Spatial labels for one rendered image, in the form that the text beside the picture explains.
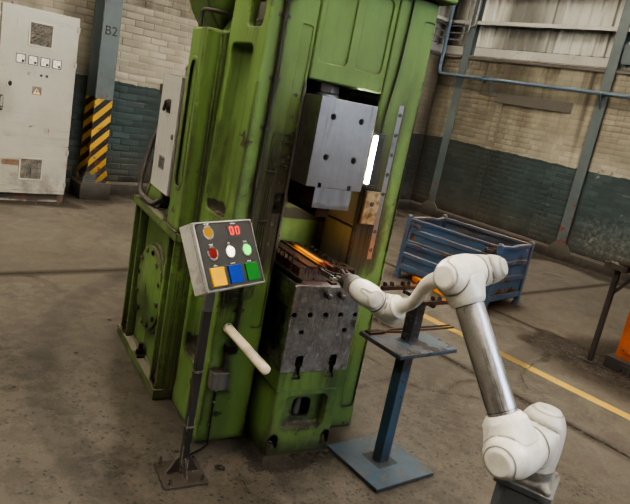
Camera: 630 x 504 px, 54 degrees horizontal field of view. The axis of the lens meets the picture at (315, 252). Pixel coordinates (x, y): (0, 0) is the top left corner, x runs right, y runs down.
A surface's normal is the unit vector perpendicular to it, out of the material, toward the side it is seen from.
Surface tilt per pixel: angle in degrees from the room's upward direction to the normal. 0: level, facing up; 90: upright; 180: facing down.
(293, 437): 89
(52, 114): 90
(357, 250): 90
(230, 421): 90
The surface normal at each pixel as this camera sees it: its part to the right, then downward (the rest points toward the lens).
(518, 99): -0.76, 0.01
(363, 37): 0.48, 0.29
